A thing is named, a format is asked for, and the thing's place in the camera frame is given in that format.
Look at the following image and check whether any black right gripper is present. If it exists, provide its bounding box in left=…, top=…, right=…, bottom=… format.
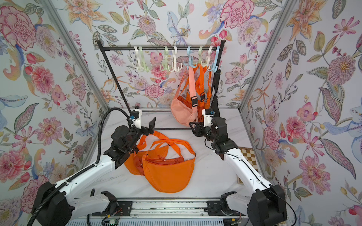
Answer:
left=191, top=122, right=220, bottom=146

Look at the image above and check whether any pink crescent bag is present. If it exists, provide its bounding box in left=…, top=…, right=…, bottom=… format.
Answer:
left=171, top=67, right=199, bottom=127

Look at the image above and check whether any dark orange crescent bag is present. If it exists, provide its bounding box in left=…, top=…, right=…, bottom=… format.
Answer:
left=123, top=130, right=170, bottom=176

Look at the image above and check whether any bright orange crescent bag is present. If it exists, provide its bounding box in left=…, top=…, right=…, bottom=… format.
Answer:
left=142, top=139, right=196, bottom=194

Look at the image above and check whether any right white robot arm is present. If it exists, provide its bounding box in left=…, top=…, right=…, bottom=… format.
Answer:
left=189, top=115, right=291, bottom=226

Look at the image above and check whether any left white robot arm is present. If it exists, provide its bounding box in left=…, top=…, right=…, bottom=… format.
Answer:
left=27, top=107, right=156, bottom=226

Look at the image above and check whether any black bag on rack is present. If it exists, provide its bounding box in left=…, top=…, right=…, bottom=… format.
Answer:
left=210, top=69, right=221, bottom=117

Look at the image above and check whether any green hook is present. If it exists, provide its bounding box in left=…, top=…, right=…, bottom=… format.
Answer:
left=160, top=46, right=169, bottom=72
left=139, top=46, right=150, bottom=72
left=198, top=46, right=205, bottom=67

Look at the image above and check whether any green hook middle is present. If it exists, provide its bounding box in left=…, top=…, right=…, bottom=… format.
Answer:
left=160, top=46, right=169, bottom=72

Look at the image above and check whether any white hook far left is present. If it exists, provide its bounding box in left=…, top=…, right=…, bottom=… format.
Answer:
left=133, top=46, right=143, bottom=72

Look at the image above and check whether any white hook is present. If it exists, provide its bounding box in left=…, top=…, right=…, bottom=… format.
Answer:
left=204, top=46, right=215, bottom=72
left=168, top=46, right=182, bottom=72
left=133, top=46, right=143, bottom=72

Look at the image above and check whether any white hook middle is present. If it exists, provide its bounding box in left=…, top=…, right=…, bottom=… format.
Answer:
left=168, top=46, right=182, bottom=72

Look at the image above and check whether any blue hook far right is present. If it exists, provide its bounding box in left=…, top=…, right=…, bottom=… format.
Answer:
left=208, top=46, right=220, bottom=72

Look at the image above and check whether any blue hook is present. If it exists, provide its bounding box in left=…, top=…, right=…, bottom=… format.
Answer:
left=183, top=46, right=197, bottom=68
left=208, top=46, right=220, bottom=72

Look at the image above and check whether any green hook right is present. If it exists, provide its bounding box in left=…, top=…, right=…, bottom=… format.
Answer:
left=198, top=46, right=205, bottom=67

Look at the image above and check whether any blue hook middle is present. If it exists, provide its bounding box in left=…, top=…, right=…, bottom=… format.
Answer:
left=183, top=46, right=197, bottom=68

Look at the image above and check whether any white hook right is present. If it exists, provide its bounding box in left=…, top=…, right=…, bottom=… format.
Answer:
left=204, top=46, right=215, bottom=72

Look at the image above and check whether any wooden chessboard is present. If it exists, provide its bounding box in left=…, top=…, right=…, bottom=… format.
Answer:
left=239, top=147, right=259, bottom=172

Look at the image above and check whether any black metal clothes rack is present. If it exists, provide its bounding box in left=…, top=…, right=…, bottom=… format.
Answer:
left=96, top=40, right=226, bottom=130

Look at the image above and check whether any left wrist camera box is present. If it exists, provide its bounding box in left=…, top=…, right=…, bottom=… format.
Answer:
left=130, top=108, right=142, bottom=130

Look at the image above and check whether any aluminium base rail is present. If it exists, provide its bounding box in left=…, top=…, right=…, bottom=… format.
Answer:
left=64, top=197, right=286, bottom=226

